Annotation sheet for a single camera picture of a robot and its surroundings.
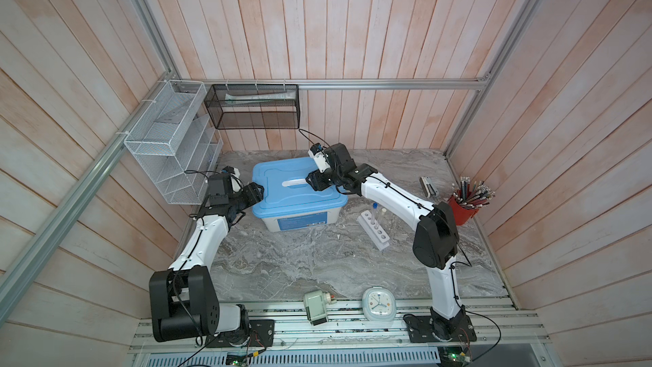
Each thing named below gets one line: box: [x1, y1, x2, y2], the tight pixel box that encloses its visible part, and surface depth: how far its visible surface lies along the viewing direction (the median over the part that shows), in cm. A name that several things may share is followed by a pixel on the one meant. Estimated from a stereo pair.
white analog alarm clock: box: [362, 286, 397, 322], surface depth 78 cm
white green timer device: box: [303, 289, 338, 327], surface depth 76 cm
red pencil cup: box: [447, 175, 495, 226], surface depth 92 cm
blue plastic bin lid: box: [251, 156, 349, 215], surface depth 86 cm
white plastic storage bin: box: [260, 205, 343, 232], surface depth 90 cm
